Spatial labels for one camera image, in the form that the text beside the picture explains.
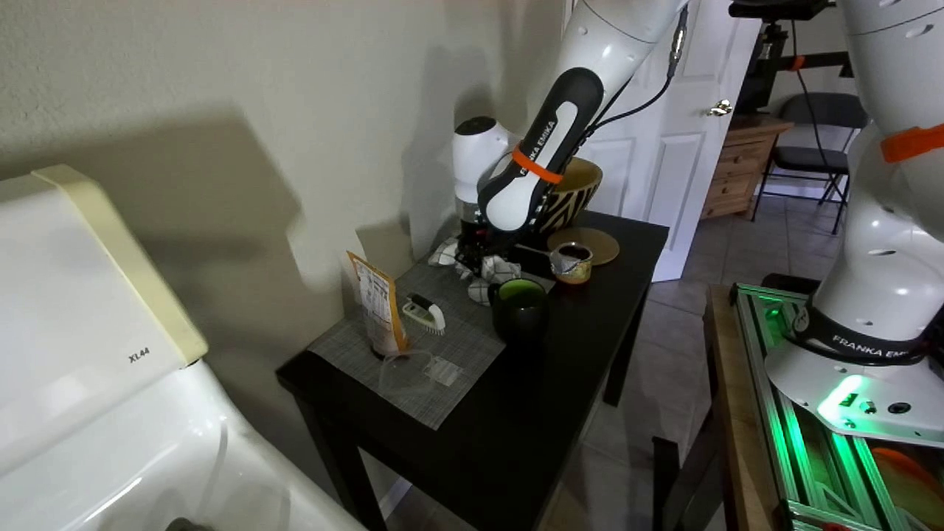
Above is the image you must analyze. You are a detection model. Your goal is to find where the black side table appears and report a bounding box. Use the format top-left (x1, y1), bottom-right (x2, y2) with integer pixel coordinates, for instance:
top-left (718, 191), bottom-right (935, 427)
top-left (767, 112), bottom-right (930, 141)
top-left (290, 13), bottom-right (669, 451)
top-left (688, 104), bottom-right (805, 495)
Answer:
top-left (275, 208), bottom-right (672, 531)

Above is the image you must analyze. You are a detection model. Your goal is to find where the wooden drawer dresser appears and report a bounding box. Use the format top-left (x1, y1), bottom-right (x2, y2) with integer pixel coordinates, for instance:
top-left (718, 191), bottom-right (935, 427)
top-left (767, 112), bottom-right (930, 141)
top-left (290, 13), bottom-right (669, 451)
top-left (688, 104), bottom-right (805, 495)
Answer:
top-left (699, 116), bottom-right (797, 222)

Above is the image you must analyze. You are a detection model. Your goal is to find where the black folding chair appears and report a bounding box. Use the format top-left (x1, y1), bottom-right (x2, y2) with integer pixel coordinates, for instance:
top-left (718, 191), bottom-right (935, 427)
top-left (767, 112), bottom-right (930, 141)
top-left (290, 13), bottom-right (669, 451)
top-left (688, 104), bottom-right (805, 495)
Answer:
top-left (750, 92), bottom-right (870, 240)

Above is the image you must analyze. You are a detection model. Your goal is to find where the white panel door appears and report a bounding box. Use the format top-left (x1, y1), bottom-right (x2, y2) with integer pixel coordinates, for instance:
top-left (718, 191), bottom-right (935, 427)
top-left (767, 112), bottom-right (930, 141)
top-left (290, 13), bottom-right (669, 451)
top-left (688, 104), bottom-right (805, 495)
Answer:
top-left (575, 0), bottom-right (767, 287)

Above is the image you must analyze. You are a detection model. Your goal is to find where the green-lit aluminium frame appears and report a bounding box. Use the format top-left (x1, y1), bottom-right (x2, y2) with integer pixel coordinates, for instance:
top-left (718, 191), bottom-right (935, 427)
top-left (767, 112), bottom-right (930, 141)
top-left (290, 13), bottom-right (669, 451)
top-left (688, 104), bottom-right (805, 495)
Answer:
top-left (736, 280), bottom-right (944, 531)

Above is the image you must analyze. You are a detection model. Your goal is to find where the zebra-patterned wooden bowl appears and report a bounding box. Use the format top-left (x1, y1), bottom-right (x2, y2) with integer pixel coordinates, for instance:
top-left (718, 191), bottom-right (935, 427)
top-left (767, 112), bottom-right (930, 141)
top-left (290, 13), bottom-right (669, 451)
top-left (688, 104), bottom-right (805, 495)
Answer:
top-left (536, 157), bottom-right (609, 236)

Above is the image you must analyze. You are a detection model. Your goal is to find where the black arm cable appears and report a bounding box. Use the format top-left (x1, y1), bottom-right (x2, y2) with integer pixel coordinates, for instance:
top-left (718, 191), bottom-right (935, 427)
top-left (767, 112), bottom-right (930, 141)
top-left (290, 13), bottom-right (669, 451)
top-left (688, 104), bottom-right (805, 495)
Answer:
top-left (588, 3), bottom-right (691, 135)

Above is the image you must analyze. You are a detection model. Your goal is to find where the round yellow wooden plate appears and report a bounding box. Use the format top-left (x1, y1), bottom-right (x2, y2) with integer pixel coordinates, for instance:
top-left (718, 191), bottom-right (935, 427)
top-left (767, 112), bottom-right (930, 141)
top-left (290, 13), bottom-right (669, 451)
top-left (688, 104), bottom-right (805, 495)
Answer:
top-left (547, 225), bottom-right (625, 271)

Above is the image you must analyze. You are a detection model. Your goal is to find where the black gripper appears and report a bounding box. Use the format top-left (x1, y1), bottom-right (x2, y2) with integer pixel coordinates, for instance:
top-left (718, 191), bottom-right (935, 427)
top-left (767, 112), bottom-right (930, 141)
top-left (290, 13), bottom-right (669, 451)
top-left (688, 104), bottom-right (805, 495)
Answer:
top-left (458, 216), bottom-right (554, 283)

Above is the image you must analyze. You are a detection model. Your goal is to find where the black camera tripod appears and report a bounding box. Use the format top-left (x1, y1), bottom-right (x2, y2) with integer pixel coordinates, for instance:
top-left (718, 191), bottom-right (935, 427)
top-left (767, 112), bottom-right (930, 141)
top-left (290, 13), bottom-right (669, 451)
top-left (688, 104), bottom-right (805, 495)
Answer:
top-left (727, 0), bottom-right (858, 122)

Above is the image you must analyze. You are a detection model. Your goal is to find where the green bowl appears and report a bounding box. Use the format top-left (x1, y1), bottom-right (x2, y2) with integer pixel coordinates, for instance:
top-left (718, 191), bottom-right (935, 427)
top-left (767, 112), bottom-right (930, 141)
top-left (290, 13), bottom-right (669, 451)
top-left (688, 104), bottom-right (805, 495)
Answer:
top-left (486, 275), bottom-right (554, 348)

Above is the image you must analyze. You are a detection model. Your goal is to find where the small white tape dispenser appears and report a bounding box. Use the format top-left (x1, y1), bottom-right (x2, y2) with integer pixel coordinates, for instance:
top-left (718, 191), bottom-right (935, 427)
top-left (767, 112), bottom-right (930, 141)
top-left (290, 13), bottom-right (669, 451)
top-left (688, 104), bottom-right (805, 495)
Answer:
top-left (399, 290), bottom-right (451, 337)

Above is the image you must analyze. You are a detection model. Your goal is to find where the grey grid table mat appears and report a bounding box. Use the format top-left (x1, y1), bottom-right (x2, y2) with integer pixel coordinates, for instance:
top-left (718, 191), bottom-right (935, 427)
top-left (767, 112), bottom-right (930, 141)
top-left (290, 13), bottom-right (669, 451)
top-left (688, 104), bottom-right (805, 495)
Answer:
top-left (330, 255), bottom-right (510, 435)

